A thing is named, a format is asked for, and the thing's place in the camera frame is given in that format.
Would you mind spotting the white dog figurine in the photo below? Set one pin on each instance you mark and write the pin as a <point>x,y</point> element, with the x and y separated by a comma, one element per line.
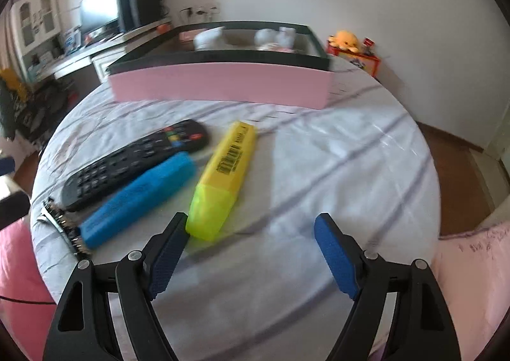
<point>283,38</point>

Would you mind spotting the white mosquito repellent plug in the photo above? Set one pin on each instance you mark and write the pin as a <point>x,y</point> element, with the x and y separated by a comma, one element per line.
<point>210,39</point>

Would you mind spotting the red toy storage box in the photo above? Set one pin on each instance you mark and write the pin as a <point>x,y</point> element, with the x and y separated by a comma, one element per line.
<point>367,63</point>

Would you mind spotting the yellow highlighter marker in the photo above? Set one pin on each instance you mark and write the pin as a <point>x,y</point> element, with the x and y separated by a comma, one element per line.
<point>219,185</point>

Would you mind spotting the computer monitor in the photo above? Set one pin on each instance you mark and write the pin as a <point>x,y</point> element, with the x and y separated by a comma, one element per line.
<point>97,14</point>

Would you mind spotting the pink pillow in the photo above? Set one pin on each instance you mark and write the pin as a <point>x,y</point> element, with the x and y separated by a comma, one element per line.
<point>27,308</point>

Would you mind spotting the black TV remote control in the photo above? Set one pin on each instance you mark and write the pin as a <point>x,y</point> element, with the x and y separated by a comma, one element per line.
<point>109,173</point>

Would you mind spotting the orange octopus plush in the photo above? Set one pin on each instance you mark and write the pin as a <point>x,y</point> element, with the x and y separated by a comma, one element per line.
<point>345,41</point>

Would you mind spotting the white wall power socket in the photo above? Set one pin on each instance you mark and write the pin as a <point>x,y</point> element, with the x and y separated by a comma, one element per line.
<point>198,14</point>

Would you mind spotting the pink storage box green rim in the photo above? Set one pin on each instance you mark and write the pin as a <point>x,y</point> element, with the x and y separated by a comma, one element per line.
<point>168,67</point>

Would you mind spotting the white desk with drawers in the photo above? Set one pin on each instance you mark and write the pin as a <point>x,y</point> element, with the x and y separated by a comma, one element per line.
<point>101,54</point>

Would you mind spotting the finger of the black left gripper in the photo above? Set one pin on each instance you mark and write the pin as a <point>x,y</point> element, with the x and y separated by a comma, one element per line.
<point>7,165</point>
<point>13,208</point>

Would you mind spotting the white striped bed sheet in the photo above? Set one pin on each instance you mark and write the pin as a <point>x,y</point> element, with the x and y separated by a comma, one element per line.
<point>262,290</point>

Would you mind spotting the white glass door cabinet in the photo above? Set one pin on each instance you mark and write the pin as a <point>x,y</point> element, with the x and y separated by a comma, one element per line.
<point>33,22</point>

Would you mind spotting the pink white block cat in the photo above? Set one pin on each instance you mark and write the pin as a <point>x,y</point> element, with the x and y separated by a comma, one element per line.
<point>275,47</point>

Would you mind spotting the black rhinestone hair clip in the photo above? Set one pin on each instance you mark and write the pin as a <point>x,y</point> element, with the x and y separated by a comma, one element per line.
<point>52,214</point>

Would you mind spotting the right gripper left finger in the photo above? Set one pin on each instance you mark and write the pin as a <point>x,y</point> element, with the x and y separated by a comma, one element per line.
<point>82,328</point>

